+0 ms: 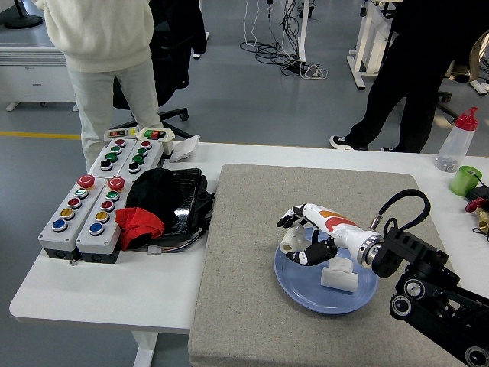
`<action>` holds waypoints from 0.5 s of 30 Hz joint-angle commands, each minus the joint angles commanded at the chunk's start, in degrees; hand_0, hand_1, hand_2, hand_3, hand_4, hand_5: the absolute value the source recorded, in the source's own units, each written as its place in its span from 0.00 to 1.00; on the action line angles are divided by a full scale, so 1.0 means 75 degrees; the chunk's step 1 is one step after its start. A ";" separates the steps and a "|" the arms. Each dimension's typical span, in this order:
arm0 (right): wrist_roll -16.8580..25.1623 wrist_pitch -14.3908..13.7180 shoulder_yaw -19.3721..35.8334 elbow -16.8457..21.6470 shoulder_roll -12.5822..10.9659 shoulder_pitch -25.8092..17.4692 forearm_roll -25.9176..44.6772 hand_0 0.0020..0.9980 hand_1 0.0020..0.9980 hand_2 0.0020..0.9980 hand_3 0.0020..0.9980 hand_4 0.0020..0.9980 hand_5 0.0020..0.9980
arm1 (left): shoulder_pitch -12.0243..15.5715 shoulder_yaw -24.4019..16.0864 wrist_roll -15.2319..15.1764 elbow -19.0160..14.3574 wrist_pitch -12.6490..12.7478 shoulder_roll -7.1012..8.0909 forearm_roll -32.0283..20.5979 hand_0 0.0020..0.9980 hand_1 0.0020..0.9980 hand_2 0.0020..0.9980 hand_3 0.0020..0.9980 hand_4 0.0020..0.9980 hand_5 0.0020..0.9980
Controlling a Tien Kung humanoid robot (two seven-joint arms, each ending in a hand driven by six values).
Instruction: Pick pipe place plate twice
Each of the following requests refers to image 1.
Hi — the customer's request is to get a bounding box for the white pipe tee metal nut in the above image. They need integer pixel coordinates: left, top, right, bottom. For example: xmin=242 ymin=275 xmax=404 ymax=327
xmin=279 ymin=225 xmax=306 ymax=253

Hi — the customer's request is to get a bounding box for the large white pipe tee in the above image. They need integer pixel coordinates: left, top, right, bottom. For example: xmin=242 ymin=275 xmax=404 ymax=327
xmin=319 ymin=258 xmax=359 ymax=294

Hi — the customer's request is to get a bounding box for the white table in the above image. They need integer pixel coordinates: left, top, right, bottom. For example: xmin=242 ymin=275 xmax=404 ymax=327
xmin=8 ymin=141 xmax=489 ymax=367

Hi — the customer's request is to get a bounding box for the black round stand base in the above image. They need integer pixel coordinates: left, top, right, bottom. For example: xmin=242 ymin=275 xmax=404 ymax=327
xmin=3 ymin=0 xmax=44 ymax=30

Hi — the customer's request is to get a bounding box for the wire bundle with connector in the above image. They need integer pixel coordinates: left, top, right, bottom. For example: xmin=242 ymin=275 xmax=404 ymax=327
xmin=147 ymin=225 xmax=209 ymax=255

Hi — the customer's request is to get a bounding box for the clear squeeze bottle red cap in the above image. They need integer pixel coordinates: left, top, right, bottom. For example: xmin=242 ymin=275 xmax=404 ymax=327
xmin=433 ymin=106 xmax=479 ymax=174

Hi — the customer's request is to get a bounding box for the white desk leg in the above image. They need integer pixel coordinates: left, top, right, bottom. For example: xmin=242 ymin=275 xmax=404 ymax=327
xmin=280 ymin=0 xmax=310 ymax=64

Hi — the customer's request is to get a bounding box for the black office chair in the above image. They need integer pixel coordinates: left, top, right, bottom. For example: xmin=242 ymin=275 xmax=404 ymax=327
xmin=112 ymin=0 xmax=209 ymax=141

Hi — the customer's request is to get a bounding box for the black power adapter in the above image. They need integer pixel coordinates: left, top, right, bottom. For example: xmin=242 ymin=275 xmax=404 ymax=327
xmin=466 ymin=170 xmax=489 ymax=202

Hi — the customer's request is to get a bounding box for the small grey switch box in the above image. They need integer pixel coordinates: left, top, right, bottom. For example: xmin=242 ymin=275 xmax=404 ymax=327
xmin=102 ymin=128 xmax=141 ymax=143

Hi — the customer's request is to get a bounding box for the white flat wall switch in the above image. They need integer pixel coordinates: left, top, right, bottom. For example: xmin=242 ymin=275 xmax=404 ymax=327
xmin=169 ymin=135 xmax=201 ymax=164

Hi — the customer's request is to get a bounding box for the brass valve red handle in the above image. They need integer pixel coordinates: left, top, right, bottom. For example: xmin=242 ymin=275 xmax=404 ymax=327
xmin=465 ymin=198 xmax=489 ymax=234

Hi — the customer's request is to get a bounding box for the cream green-red switch box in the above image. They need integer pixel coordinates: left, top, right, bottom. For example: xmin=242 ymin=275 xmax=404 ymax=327
xmin=136 ymin=127 xmax=176 ymax=157

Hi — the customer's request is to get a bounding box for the black jacket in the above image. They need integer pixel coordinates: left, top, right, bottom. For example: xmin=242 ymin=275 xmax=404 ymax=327
xmin=148 ymin=0 xmax=209 ymax=58

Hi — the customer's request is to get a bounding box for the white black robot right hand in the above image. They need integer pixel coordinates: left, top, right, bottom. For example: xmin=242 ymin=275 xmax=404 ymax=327
xmin=276 ymin=203 xmax=378 ymax=267

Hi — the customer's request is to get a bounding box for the grey four-button control box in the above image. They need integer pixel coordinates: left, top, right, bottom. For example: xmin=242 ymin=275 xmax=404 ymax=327
xmin=88 ymin=138 xmax=138 ymax=180
xmin=116 ymin=139 xmax=165 ymax=180

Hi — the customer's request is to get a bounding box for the floor cable bundle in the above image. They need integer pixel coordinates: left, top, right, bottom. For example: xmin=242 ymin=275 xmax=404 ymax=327
xmin=239 ymin=0 xmax=306 ymax=77

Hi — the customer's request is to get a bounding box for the blue round plate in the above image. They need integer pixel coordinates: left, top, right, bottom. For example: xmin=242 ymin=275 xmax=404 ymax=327
xmin=273 ymin=229 xmax=379 ymax=316

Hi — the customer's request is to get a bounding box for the red cloth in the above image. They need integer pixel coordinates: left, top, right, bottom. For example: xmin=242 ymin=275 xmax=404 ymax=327
xmin=115 ymin=207 xmax=165 ymax=252

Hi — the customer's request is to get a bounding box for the black cloth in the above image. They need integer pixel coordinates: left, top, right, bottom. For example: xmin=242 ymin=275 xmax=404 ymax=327
xmin=125 ymin=167 xmax=184 ymax=230

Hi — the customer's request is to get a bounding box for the white desk frame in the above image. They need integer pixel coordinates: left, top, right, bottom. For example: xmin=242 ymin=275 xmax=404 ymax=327
xmin=346 ymin=0 xmax=398 ymax=91

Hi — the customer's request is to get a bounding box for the person in black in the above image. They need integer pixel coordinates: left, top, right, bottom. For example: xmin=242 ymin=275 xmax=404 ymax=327
xmin=329 ymin=0 xmax=489 ymax=154

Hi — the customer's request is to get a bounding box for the grey-brown mat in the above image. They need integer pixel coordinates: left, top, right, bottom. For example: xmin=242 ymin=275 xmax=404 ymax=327
xmin=187 ymin=163 xmax=489 ymax=367

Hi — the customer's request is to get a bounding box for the green plastic cup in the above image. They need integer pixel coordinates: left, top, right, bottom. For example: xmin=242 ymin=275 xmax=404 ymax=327
xmin=449 ymin=165 xmax=478 ymax=197

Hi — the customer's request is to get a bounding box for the grey five-button control box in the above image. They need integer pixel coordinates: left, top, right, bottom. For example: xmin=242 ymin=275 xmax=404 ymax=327
xmin=37 ymin=174 xmax=108 ymax=261
xmin=75 ymin=176 xmax=133 ymax=265

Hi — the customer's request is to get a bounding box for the black plastic tray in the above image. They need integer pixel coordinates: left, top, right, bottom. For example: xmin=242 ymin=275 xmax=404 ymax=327
xmin=154 ymin=167 xmax=215 ymax=245

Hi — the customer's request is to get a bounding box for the white panel heater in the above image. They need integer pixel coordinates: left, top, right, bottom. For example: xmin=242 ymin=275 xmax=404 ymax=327
xmin=0 ymin=43 xmax=77 ymax=112

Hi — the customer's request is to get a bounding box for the person in white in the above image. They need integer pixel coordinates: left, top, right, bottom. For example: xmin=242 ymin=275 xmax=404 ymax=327
xmin=32 ymin=0 xmax=165 ymax=173

